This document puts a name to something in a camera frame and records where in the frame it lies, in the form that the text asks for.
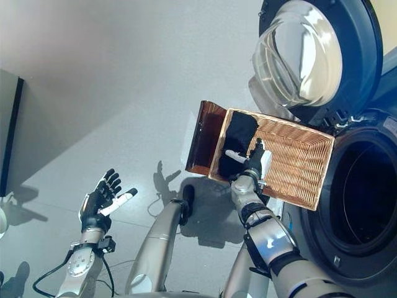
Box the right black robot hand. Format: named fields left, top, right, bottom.
left=225, top=138, right=273, bottom=181

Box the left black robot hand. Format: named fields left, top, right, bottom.
left=79, top=168, right=139, bottom=232

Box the black garment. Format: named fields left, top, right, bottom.
left=218, top=111, right=260, bottom=184

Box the dark front-load washing machine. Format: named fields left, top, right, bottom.
left=275, top=46, right=397, bottom=288

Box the round glass washing machine door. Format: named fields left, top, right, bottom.
left=248, top=0, right=385, bottom=120

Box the rectangular wicker laundry basket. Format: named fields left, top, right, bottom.
left=208, top=107, right=336, bottom=212

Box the left beige robot leg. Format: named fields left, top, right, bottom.
left=125, top=184, right=196, bottom=294

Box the beige robot leg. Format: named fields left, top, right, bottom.
left=221, top=245, right=274, bottom=298
left=125, top=184, right=196, bottom=294

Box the white rounded apparatus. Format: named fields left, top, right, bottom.
left=0, top=204, right=9, bottom=240

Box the grey cabinet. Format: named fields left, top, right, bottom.
left=0, top=68, right=25, bottom=198

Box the right beige robot leg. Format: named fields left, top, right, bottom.
left=221, top=245, right=274, bottom=298

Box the grey robot torso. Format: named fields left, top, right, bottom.
left=136, top=290, right=227, bottom=298

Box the thin grey floor cable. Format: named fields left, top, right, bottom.
left=147, top=192, right=170, bottom=218

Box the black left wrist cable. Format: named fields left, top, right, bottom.
left=32, top=245, right=116, bottom=297

